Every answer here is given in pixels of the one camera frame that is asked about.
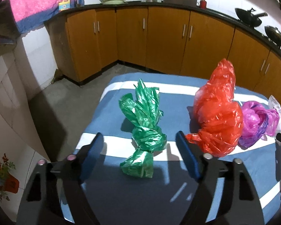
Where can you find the flower decorated panel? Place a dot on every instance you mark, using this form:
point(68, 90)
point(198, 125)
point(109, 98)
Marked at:
point(8, 183)

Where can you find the yellow detergent bottle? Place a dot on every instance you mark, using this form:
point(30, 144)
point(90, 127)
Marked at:
point(63, 5)

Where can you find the red bottle on counter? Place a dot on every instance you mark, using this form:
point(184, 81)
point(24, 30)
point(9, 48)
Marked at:
point(203, 4)

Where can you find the magenta purple plastic bag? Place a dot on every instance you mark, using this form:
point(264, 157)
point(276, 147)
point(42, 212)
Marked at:
point(255, 122)

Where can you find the white plastic bag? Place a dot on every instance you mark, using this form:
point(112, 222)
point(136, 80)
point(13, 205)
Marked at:
point(274, 117)

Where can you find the green plastic bag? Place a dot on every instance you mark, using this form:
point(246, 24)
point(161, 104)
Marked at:
point(144, 113)

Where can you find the lower wooden cabinets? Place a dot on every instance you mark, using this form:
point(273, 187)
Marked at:
point(166, 38)

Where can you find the red plastic bag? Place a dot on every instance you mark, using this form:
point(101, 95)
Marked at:
point(220, 118)

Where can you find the black wok with lid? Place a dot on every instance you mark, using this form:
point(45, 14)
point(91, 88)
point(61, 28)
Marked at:
point(273, 34)

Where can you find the black wok left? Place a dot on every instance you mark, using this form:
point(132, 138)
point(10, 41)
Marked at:
point(248, 18)

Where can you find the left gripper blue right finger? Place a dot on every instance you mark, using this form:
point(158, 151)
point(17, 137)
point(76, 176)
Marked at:
point(239, 203)

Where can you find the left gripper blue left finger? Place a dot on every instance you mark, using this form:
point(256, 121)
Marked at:
point(40, 203)

